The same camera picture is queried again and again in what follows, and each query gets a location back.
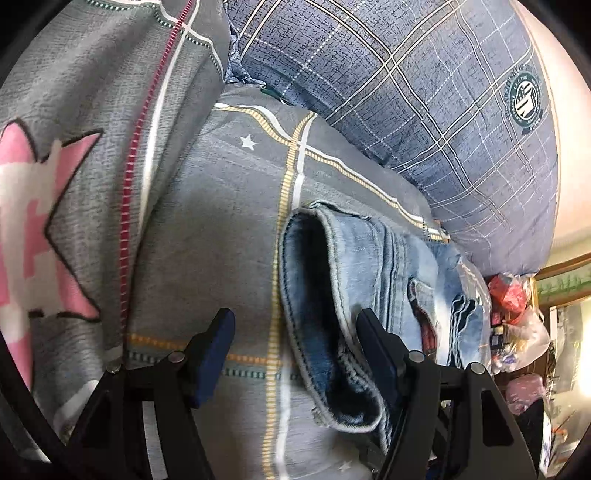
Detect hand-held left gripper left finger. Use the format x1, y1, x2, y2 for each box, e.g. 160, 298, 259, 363
65, 308, 236, 480

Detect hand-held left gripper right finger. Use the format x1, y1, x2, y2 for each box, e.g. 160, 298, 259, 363
357, 308, 539, 480

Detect light blue denim pants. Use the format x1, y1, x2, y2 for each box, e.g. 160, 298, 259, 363
278, 202, 491, 459

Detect grey star print bed sheet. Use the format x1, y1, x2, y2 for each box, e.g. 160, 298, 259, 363
0, 0, 491, 480

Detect red plastic bag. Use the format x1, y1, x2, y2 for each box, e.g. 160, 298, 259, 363
488, 273, 528, 320

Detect clear plastic bag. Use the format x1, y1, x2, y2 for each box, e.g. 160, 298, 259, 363
489, 305, 551, 376

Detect pink cloth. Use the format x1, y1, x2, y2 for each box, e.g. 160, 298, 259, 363
505, 374, 546, 417

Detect blue plaid pillow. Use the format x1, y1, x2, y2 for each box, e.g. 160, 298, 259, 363
224, 0, 562, 278

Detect wooden frame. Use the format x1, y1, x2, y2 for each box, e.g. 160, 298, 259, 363
534, 251, 591, 306

